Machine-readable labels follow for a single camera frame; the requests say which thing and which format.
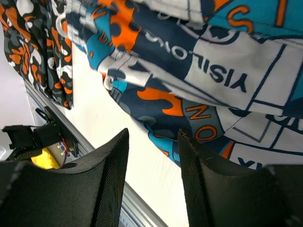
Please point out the orange black camo shorts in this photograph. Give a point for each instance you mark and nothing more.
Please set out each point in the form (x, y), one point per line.
(35, 49)

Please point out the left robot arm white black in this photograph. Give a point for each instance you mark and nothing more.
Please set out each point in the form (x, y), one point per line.
(22, 142)

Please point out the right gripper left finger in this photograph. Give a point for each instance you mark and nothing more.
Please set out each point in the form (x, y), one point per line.
(24, 192)

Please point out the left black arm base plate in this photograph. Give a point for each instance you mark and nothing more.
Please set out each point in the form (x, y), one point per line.
(55, 130)

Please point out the blue orange patterned shorts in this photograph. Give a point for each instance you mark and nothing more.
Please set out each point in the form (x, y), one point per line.
(228, 72)

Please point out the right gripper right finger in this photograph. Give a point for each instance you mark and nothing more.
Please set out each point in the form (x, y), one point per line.
(220, 193)

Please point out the aluminium mounting rail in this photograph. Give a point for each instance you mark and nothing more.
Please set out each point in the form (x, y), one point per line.
(90, 190)

